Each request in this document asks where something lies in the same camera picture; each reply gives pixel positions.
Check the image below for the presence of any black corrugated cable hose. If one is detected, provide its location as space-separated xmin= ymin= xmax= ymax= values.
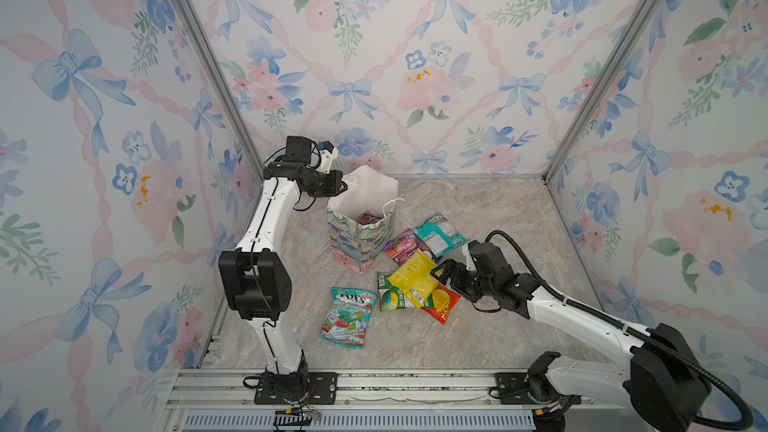
xmin=484 ymin=229 xmax=755 ymax=432

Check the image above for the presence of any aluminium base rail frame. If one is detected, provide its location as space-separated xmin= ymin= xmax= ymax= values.
xmin=152 ymin=367 xmax=679 ymax=432

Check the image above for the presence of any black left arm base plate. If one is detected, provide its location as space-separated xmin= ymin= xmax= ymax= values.
xmin=254 ymin=371 xmax=339 ymax=405

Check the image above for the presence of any yellow lemon candy bag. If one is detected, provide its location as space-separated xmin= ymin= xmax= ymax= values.
xmin=389 ymin=251 xmax=438 ymax=308

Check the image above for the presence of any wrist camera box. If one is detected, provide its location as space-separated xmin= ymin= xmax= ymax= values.
xmin=283 ymin=136 xmax=314 ymax=166
xmin=468 ymin=241 xmax=512 ymax=277

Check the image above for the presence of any teal mint candy bag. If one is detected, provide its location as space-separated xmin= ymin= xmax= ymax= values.
xmin=414 ymin=213 xmax=467 ymax=258

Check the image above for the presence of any aluminium left corner post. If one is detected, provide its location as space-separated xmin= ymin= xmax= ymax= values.
xmin=170 ymin=0 xmax=264 ymax=182

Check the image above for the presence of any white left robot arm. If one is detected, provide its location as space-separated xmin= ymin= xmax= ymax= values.
xmin=218 ymin=162 xmax=347 ymax=376

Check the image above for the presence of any purple candy bag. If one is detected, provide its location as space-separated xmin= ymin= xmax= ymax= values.
xmin=357 ymin=213 xmax=381 ymax=226

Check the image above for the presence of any aluminium right corner post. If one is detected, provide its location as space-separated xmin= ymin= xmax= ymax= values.
xmin=542 ymin=0 xmax=663 ymax=186

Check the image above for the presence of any aluminium corner post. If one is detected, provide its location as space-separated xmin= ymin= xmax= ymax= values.
xmin=170 ymin=0 xmax=264 ymax=182
xmin=542 ymin=0 xmax=663 ymax=186

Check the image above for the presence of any green lime candy bag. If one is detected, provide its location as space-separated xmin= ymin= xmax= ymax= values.
xmin=377 ymin=272 xmax=415 ymax=312

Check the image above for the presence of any teal red Fox's candy bag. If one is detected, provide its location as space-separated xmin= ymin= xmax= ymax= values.
xmin=320 ymin=288 xmax=377 ymax=349

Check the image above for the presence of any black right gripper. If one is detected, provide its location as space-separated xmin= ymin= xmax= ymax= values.
xmin=429 ymin=260 xmax=497 ymax=302

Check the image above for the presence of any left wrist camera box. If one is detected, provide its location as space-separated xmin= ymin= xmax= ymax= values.
xmin=283 ymin=136 xmax=314 ymax=166

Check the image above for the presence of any floral paper gift bag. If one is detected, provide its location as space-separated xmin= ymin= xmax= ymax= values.
xmin=326 ymin=166 xmax=401 ymax=275

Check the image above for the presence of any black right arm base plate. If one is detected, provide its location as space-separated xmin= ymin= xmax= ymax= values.
xmin=488 ymin=372 xmax=537 ymax=405

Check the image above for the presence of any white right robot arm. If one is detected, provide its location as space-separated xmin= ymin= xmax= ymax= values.
xmin=431 ymin=260 xmax=711 ymax=431

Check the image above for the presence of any pink berry candy bag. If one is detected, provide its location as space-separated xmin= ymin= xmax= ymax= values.
xmin=383 ymin=229 xmax=435 ymax=266

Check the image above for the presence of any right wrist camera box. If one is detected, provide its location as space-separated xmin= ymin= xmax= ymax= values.
xmin=468 ymin=241 xmax=512 ymax=277

